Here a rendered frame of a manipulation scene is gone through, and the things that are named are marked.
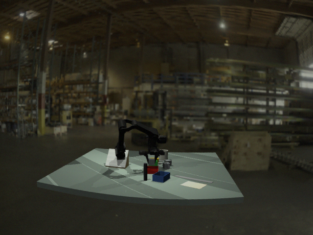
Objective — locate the red tray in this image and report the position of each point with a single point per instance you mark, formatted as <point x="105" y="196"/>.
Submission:
<point x="152" y="169"/>

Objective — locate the grey tapered cup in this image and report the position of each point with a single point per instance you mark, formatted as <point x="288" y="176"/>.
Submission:
<point x="164" y="157"/>

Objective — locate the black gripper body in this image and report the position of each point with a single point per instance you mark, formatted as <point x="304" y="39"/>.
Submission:
<point x="142" y="152"/>

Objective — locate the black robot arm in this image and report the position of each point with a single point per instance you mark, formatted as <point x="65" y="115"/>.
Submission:
<point x="152" y="135"/>

